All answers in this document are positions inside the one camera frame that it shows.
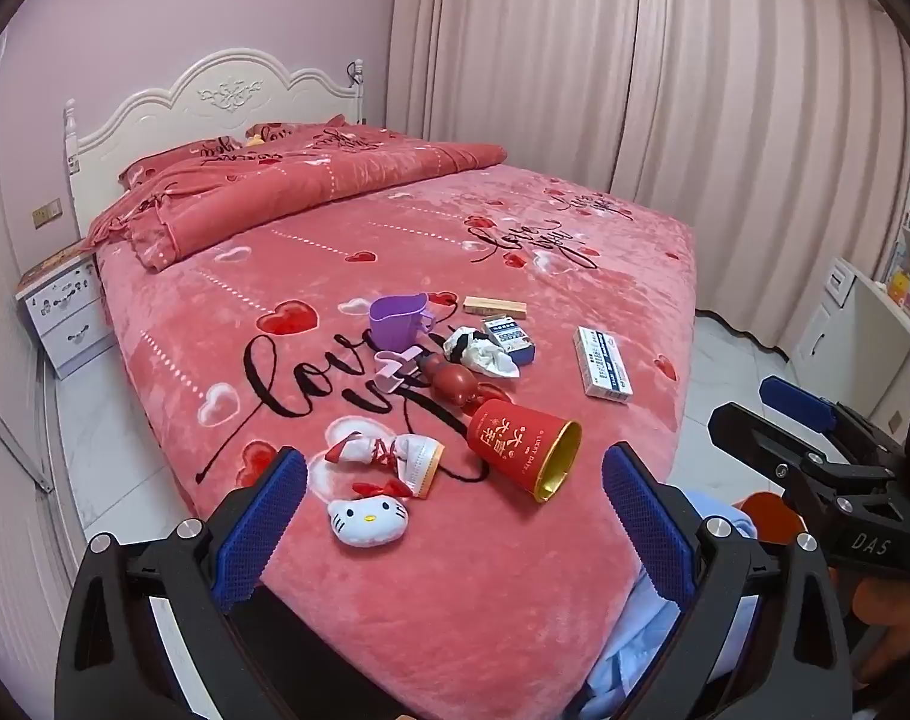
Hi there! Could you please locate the pink curtain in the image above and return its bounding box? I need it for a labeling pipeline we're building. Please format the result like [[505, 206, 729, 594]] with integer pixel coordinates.
[[386, 0, 910, 350]]

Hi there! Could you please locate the white cat plush toy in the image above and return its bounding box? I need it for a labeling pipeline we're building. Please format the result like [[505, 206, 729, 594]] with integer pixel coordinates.
[[327, 481, 412, 547]]

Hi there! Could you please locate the red-brown gourd toy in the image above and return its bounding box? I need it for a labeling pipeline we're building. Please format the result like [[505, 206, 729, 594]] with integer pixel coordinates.
[[417, 355, 478, 415]]

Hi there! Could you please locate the folded red quilt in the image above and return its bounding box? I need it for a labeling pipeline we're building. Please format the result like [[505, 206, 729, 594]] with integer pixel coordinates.
[[87, 124, 508, 271]]

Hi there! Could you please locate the small blue white box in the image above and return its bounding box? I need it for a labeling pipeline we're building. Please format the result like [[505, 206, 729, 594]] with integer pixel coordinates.
[[482, 315, 538, 367]]

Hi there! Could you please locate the white carved bed headboard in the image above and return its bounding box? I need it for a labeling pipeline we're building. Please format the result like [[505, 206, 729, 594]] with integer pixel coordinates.
[[63, 49, 367, 218]]

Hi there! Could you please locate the white cabinet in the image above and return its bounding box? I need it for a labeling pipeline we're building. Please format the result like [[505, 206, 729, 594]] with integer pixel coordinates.
[[791, 255, 910, 421]]

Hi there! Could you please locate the white nightstand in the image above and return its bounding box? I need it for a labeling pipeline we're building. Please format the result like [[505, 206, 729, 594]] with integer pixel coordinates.
[[16, 251, 118, 380]]

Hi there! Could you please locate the orange plastic bin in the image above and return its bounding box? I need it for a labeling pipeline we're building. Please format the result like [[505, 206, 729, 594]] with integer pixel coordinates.
[[740, 491, 805, 541]]

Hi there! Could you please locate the white and black sock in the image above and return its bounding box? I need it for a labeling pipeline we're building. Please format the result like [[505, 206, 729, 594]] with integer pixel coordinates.
[[444, 326, 521, 378]]

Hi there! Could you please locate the red paper cup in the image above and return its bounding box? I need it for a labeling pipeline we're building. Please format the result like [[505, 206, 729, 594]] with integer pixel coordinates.
[[466, 399, 582, 503]]

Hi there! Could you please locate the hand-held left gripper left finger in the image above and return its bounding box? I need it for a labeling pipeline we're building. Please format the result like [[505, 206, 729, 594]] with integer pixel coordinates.
[[53, 446, 310, 720]]

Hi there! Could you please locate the long white box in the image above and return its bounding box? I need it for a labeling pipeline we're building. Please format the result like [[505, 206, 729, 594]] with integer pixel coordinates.
[[573, 326, 634, 401]]

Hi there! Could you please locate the person's right hand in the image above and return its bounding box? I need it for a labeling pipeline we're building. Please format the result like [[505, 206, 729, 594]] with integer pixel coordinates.
[[849, 577, 910, 691]]

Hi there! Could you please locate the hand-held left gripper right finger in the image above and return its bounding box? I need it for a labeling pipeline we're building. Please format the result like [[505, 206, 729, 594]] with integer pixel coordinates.
[[602, 441, 854, 720]]

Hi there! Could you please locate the light blue pants leg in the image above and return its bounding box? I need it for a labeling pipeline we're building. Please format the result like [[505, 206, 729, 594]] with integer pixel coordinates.
[[575, 491, 756, 720]]

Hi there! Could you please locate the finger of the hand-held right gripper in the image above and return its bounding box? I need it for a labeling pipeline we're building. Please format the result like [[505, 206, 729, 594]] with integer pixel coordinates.
[[759, 375, 910, 466], [708, 401, 897, 541]]

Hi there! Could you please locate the white wardrobe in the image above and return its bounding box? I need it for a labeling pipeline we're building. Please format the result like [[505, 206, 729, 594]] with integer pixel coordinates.
[[0, 112, 88, 616]]

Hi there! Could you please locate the wooden block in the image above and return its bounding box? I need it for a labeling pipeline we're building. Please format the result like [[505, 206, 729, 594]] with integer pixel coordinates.
[[463, 296, 528, 318]]

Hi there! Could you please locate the red printed pillow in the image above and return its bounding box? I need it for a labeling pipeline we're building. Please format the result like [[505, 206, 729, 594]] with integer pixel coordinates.
[[245, 114, 351, 145], [117, 136, 246, 190]]

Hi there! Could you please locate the purple plastic cup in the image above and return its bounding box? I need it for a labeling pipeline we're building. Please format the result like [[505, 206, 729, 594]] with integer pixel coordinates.
[[369, 294, 435, 350]]

